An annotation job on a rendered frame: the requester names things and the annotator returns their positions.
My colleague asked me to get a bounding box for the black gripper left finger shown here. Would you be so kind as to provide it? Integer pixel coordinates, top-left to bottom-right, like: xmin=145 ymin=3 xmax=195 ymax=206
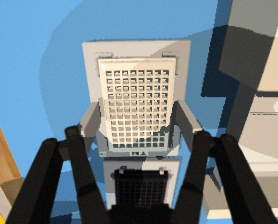
xmin=5 ymin=102 xmax=111 ymax=224

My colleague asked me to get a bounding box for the white multi-well plate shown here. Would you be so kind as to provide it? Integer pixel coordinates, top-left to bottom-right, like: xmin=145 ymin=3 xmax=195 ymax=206
xmin=98 ymin=57 xmax=176 ymax=152

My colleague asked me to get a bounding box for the blue open-top bin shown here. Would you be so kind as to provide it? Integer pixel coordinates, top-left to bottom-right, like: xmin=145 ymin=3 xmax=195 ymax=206
xmin=49 ymin=218 xmax=81 ymax=224

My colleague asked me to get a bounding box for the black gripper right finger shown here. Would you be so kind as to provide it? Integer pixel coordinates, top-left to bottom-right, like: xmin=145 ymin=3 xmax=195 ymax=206
xmin=169 ymin=100 xmax=278 ymax=224

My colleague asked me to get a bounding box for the black multi-well plate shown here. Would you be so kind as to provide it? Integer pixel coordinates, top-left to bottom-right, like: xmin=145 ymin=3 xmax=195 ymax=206
xmin=114 ymin=170 xmax=168 ymax=207

